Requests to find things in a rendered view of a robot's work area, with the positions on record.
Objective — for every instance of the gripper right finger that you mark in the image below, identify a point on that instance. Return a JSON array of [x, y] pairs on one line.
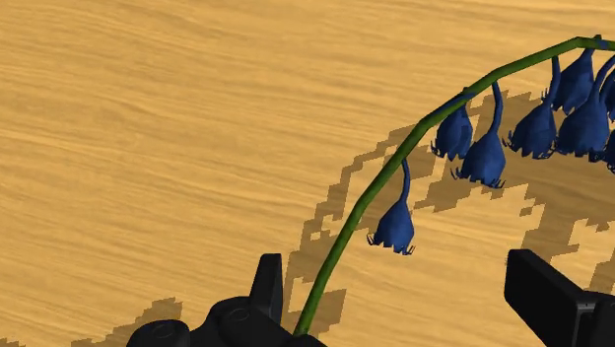
[[552, 298]]

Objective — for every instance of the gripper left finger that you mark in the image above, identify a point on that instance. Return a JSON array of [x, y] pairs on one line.
[[250, 322]]

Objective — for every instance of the blue bellflower green stem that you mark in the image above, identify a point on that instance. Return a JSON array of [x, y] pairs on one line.
[[485, 153]]

